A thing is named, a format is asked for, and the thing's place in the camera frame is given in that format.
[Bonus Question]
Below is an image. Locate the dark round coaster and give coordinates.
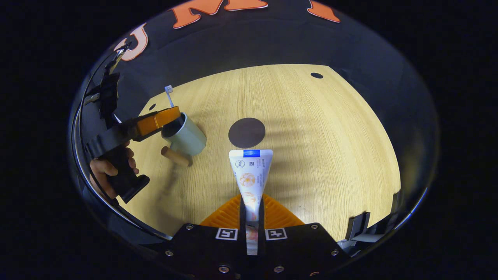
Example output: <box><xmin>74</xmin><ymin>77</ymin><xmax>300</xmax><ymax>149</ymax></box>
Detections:
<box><xmin>228</xmin><ymin>117</ymin><xmax>267</xmax><ymax>149</ymax></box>

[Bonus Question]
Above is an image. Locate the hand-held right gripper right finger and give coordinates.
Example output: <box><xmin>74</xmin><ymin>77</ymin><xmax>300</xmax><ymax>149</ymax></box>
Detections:
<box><xmin>257</xmin><ymin>194</ymin><xmax>349</xmax><ymax>280</ymax></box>

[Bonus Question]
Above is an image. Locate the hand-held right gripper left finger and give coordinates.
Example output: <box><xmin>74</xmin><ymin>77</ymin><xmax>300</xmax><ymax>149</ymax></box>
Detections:
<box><xmin>165</xmin><ymin>194</ymin><xmax>249</xmax><ymax>280</ymax></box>

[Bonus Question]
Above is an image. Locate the white toothpaste tube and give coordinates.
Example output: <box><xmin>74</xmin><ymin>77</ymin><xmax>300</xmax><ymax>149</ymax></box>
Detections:
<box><xmin>229</xmin><ymin>149</ymin><xmax>274</xmax><ymax>256</ymax></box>

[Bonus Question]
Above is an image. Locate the black plastic frame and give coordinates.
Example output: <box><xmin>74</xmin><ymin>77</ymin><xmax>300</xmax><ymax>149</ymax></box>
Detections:
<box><xmin>345</xmin><ymin>190</ymin><xmax>402</xmax><ymax>249</ymax></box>

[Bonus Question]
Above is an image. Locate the light blue cup wooden handle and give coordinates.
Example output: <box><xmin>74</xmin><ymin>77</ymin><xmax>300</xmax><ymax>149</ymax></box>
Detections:
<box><xmin>161</xmin><ymin>112</ymin><xmax>207</xmax><ymax>168</ymax></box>

